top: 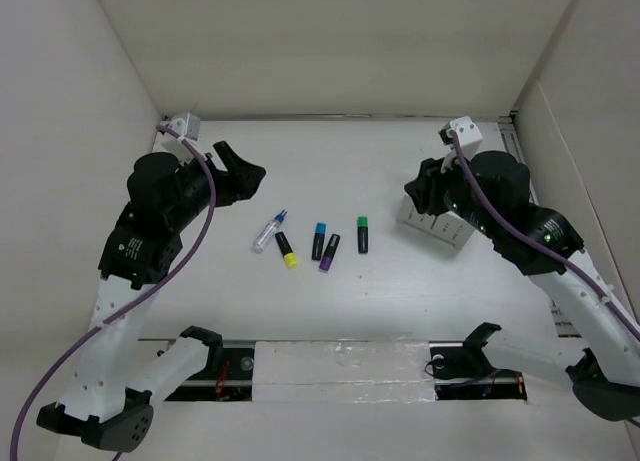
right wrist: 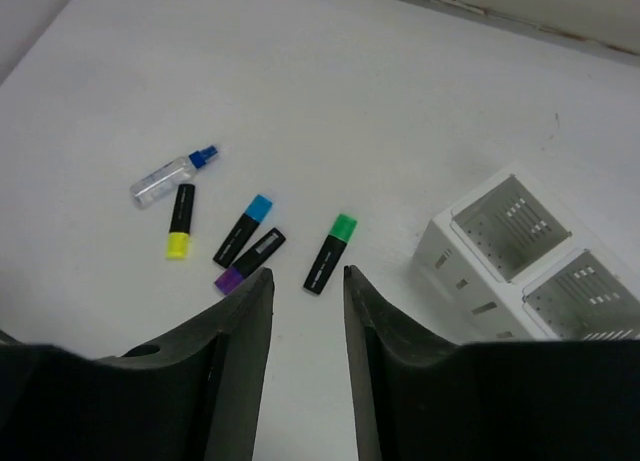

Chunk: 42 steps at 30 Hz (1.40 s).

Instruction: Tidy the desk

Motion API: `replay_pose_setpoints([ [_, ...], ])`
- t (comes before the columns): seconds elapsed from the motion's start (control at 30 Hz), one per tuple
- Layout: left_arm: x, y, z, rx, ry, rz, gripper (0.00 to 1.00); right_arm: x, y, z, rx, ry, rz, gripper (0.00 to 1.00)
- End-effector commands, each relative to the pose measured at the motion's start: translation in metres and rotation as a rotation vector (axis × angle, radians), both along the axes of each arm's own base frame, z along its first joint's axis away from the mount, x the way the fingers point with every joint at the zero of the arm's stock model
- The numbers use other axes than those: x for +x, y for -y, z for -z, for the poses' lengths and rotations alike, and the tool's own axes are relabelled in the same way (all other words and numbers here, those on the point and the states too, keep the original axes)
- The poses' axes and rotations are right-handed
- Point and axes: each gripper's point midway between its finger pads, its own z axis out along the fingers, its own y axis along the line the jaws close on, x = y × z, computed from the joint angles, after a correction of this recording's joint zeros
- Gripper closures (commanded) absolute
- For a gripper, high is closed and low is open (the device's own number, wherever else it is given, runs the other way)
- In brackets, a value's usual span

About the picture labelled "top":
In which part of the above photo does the blue cap highlighter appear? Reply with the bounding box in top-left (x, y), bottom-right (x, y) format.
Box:
top-left (311, 222), bottom-right (326, 261)

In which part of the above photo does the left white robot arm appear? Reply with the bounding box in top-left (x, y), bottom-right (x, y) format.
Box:
top-left (36, 141), bottom-right (266, 455)

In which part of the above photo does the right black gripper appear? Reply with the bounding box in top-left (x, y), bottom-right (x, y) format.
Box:
top-left (405, 146), bottom-right (500, 239)

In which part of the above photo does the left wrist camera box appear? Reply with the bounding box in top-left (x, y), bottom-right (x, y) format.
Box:
top-left (168, 111), bottom-right (201, 141)

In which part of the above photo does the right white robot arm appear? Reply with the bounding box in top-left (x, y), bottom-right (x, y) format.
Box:
top-left (405, 151), bottom-right (639, 422)

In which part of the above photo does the green cap highlighter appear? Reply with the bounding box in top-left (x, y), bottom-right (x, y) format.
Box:
top-left (357, 216), bottom-right (369, 254)

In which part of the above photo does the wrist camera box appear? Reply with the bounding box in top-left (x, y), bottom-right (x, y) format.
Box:
top-left (438, 116), bottom-right (484, 159)
top-left (168, 111), bottom-right (201, 141)

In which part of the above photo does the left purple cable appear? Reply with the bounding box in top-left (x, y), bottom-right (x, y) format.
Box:
top-left (8, 123), bottom-right (219, 461)

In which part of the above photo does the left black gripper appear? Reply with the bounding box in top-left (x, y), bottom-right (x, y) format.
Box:
top-left (168, 141), bottom-right (264, 230)

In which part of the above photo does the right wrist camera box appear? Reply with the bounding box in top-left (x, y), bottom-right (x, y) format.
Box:
top-left (438, 116), bottom-right (484, 159)

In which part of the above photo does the purple cap highlighter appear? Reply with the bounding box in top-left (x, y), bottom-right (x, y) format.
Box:
top-left (319, 234), bottom-right (341, 272)

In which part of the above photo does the aluminium rail with mounts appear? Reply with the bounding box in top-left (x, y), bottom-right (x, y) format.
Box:
top-left (169, 341), bottom-right (527, 404)

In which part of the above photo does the yellow cap highlighter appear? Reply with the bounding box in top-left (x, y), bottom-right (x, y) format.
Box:
top-left (275, 231), bottom-right (298, 269)

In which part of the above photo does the clear blue correction pen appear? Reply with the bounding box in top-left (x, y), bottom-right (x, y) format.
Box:
top-left (252, 210), bottom-right (288, 253)

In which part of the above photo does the white desk organizer box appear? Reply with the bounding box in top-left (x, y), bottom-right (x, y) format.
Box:
top-left (396, 195), bottom-right (473, 258)

